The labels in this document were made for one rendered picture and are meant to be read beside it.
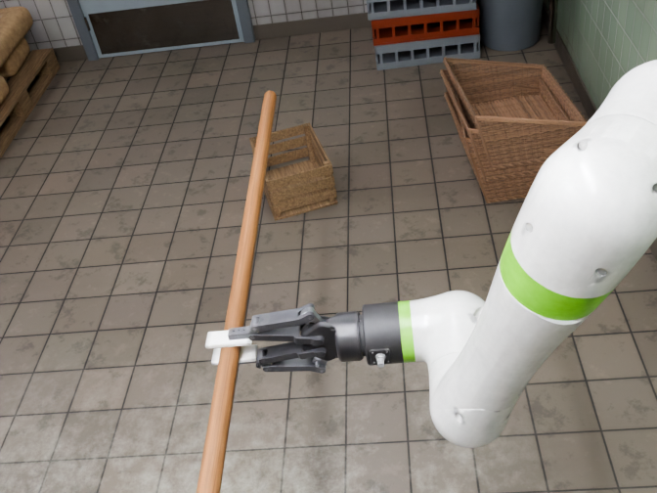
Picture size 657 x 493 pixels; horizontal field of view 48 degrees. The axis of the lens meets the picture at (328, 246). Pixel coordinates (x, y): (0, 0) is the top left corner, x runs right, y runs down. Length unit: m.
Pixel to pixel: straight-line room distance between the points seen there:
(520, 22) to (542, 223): 3.83
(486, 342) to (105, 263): 2.70
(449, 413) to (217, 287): 2.18
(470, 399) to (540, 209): 0.34
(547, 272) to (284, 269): 2.43
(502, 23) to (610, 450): 2.72
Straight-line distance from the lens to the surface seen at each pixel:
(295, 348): 1.15
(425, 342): 1.09
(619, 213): 0.69
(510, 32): 4.53
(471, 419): 1.00
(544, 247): 0.72
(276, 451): 2.51
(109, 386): 2.89
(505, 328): 0.83
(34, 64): 5.20
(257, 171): 1.51
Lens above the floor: 2.02
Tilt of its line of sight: 39 degrees down
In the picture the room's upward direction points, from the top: 10 degrees counter-clockwise
